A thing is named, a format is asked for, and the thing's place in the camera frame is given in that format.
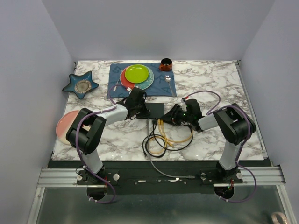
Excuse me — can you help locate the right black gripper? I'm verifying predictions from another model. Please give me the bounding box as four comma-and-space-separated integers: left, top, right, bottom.
160, 104, 192, 126

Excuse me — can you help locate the black network switch box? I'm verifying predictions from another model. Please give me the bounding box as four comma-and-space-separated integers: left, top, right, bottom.
145, 103, 164, 119

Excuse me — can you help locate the black power cable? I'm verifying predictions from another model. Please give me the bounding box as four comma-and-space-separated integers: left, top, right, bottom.
142, 119, 194, 159

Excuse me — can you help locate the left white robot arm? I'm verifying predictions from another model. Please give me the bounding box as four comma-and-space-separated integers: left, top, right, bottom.
65, 87, 150, 184

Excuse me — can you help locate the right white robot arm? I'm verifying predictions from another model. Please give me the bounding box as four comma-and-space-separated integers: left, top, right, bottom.
160, 99, 256, 183

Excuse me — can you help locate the red and teal plate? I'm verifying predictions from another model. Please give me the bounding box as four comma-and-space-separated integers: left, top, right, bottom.
120, 65, 155, 91

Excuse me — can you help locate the silver fork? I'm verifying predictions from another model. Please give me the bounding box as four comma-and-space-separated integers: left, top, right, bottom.
113, 70, 123, 91

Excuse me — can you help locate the lime green plate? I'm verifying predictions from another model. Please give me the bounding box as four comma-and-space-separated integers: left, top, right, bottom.
125, 64, 149, 84

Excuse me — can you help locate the blue cloth placemat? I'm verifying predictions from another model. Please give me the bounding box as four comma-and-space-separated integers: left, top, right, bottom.
108, 63, 177, 97

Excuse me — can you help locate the silver spoon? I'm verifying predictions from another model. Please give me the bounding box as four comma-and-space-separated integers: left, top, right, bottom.
164, 75, 176, 97

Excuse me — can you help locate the brown ceramic mug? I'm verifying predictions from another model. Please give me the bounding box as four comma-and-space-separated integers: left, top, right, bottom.
158, 58, 172, 71

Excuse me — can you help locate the blue star shaped dish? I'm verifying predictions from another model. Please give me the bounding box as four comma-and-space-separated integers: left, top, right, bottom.
62, 71, 99, 99

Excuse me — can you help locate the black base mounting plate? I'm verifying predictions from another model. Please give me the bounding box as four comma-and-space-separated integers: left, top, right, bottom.
77, 161, 243, 195

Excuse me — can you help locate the pink and cream plate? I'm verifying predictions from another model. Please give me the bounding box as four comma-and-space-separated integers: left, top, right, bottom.
56, 110, 79, 145

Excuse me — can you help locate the aluminium rail frame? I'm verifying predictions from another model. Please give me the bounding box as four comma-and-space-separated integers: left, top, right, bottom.
27, 166, 297, 224

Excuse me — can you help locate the pink ring object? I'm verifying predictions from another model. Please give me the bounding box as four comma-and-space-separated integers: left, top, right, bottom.
271, 212, 289, 224

